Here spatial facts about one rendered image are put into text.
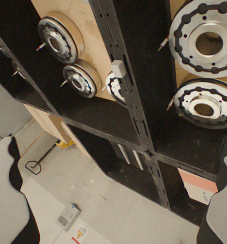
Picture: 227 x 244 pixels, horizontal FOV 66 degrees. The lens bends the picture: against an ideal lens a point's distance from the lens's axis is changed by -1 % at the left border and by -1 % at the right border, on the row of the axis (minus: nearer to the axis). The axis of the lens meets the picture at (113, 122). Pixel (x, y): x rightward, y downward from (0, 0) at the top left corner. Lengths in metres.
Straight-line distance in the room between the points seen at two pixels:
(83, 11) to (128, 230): 3.32
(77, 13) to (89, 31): 0.04
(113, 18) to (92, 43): 0.20
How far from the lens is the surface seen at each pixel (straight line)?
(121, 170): 0.82
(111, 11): 0.20
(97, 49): 0.40
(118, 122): 0.43
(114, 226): 3.52
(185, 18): 0.25
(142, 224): 3.44
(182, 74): 0.33
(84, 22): 0.39
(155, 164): 0.41
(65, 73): 0.49
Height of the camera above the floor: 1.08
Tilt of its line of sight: 25 degrees down
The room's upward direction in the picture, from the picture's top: 143 degrees counter-clockwise
